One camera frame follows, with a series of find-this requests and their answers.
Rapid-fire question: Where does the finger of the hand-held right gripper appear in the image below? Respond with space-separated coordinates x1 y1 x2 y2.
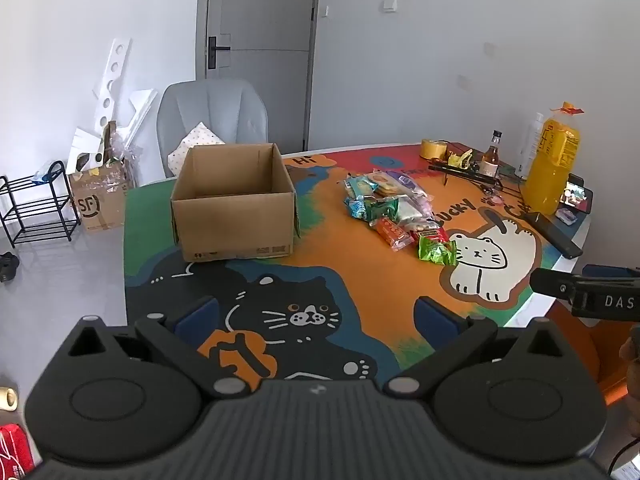
582 264 640 281
530 268 581 302

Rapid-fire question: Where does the black door handle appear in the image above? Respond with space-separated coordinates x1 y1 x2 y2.
206 35 232 71

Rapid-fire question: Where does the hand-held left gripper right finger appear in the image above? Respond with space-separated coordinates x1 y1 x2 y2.
384 296 571 401

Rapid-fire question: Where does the clear plastic wrap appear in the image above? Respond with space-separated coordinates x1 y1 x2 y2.
102 122 143 191

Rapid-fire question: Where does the cartoon cat table mat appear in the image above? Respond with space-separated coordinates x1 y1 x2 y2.
123 142 593 391

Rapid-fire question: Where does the red can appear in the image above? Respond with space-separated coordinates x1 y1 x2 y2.
0 424 36 480

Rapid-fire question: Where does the white foam piece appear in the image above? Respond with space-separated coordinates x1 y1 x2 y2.
67 127 103 173

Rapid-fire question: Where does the large orange juice bottle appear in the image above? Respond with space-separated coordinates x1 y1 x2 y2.
522 102 586 216

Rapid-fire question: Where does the small glass bottle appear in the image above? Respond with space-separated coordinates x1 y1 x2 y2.
481 130 502 178

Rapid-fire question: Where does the black smartphone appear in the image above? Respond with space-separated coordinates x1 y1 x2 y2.
559 173 594 215

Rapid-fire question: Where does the orange stool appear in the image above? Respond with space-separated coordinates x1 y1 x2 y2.
547 305 640 406

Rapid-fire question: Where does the pile of snack packets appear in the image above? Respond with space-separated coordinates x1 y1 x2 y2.
342 169 459 267

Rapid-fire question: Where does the red snack packet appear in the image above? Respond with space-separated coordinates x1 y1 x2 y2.
412 226 451 246

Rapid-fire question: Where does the white foam board with holes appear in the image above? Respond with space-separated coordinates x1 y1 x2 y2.
91 37 132 133

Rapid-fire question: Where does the blue white cloth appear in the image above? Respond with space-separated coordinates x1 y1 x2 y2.
32 160 63 183

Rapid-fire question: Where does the black remote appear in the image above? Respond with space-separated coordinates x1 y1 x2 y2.
523 211 584 260

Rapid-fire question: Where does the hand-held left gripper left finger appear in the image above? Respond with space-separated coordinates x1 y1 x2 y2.
67 296 251 401

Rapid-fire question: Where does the yellow tape roll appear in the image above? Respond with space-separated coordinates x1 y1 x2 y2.
420 138 448 161

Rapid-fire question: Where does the green snack packet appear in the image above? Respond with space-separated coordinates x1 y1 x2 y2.
418 236 459 267

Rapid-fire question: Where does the grey door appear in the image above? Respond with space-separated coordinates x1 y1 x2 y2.
194 0 321 153

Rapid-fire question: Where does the dotted cream pillow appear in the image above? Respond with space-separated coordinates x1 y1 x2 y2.
167 121 226 177

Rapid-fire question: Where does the white foam strip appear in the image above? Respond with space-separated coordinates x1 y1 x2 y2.
122 88 158 141

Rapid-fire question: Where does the black shoe rack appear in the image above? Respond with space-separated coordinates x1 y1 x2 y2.
0 161 82 247

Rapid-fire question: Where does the black sandal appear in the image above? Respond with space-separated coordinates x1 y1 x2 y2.
0 253 20 285

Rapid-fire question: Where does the cardboard box with logo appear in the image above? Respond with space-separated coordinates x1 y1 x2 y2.
68 160 136 232

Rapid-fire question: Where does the white plastic bottle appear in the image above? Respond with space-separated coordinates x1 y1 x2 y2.
515 112 545 179

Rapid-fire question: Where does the brown cardboard box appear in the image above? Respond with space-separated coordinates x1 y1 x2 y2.
170 143 302 263

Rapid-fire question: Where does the grey chair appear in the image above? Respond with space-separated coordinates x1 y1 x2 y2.
156 79 269 179

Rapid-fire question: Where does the black cable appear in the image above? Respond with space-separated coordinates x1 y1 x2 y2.
605 440 640 476

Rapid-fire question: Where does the person's right hand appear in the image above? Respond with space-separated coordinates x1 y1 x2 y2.
619 325 640 411

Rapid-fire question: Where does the black metal stand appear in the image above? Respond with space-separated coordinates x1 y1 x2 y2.
427 158 503 191

